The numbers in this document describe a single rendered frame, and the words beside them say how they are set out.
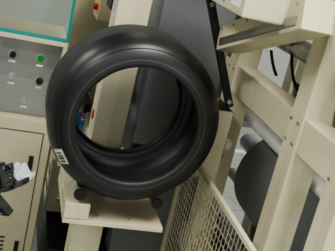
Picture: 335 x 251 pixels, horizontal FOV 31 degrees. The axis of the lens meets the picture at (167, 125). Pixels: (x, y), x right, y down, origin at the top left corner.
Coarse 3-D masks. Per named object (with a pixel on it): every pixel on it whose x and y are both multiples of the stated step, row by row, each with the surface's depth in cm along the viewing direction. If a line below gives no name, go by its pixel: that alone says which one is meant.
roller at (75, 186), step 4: (72, 180) 222; (72, 184) 220; (76, 184) 217; (76, 188) 214; (80, 188) 213; (84, 188) 215; (76, 192) 213; (80, 192) 213; (84, 192) 213; (76, 196) 213; (80, 196) 214; (84, 196) 214
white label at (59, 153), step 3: (54, 150) 206; (57, 150) 205; (60, 150) 204; (57, 153) 206; (60, 153) 205; (63, 153) 204; (57, 156) 207; (60, 156) 206; (63, 156) 205; (60, 159) 207; (63, 159) 206; (66, 159) 205; (60, 162) 208; (63, 162) 206; (66, 162) 205
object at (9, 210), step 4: (0, 196) 184; (0, 200) 184; (4, 200) 185; (0, 204) 184; (4, 204) 185; (8, 204) 188; (0, 208) 185; (4, 208) 185; (8, 208) 186; (0, 212) 186; (4, 212) 186; (8, 212) 186
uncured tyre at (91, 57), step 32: (96, 32) 213; (128, 32) 204; (160, 32) 214; (64, 64) 205; (96, 64) 196; (128, 64) 197; (160, 64) 199; (192, 64) 204; (64, 96) 198; (192, 96) 205; (64, 128) 200; (192, 128) 237; (96, 160) 236; (128, 160) 239; (160, 160) 239; (192, 160) 214; (96, 192) 214; (128, 192) 213; (160, 192) 218
